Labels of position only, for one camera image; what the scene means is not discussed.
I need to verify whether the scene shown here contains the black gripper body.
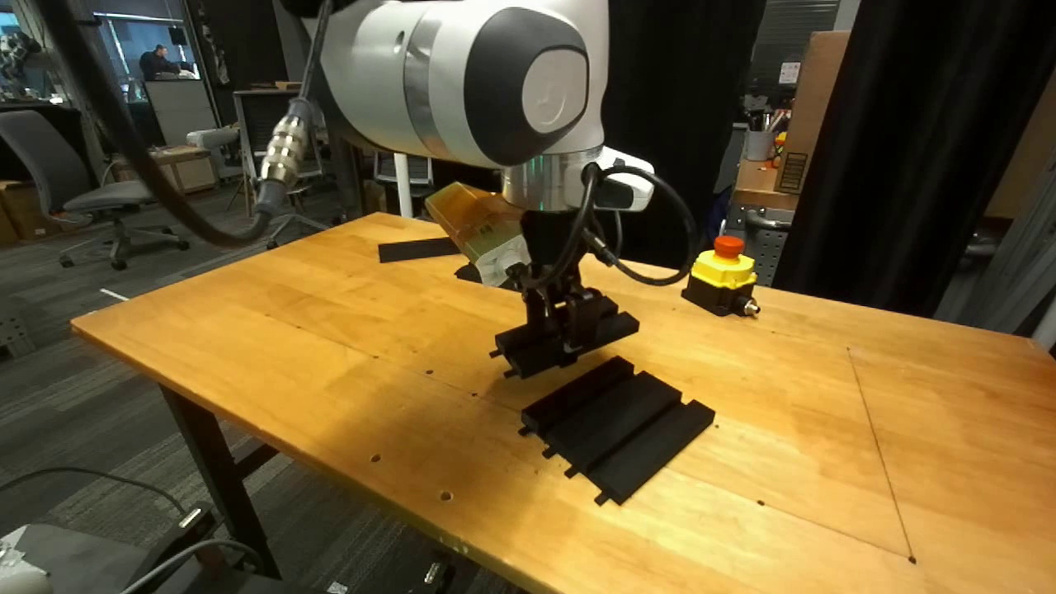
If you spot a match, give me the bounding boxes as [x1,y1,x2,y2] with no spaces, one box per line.
[515,203,607,303]

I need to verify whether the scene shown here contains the white cup with pens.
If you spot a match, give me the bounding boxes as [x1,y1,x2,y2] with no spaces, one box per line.
[737,108,774,164]

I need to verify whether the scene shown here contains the amber wrist camera box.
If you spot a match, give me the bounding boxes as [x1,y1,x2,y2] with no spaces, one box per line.
[422,179,538,289]

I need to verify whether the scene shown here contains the white plastic object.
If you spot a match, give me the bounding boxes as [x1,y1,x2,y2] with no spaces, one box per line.
[0,523,54,594]

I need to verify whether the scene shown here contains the wide black curtain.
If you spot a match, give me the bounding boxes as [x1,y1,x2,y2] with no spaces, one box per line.
[599,0,768,278]

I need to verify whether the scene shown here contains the narrow black curtain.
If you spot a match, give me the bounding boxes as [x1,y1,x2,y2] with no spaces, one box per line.
[773,0,1056,322]

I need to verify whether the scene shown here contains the black metal table leg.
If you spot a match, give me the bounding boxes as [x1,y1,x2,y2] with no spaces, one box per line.
[157,384,284,579]

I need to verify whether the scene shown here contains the grey floor cable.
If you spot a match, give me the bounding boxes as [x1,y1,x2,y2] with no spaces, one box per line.
[0,465,273,594]

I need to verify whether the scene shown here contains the grey mesh office chair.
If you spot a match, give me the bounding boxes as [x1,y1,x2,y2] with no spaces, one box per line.
[0,105,191,274]

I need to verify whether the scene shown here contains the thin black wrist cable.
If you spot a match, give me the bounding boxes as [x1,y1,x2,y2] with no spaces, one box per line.
[572,160,707,289]

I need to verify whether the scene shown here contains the white vertical frame post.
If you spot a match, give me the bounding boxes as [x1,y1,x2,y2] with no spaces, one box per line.
[389,148,416,221]

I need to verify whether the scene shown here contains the thick black cable with connector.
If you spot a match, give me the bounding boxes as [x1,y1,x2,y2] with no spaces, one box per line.
[31,0,323,251]

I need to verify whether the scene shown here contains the yellow emergency stop button box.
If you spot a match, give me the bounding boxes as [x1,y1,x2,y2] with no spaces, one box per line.
[679,230,764,322]

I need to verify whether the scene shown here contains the tall cardboard box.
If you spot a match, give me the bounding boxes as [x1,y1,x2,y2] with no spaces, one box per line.
[783,28,852,197]

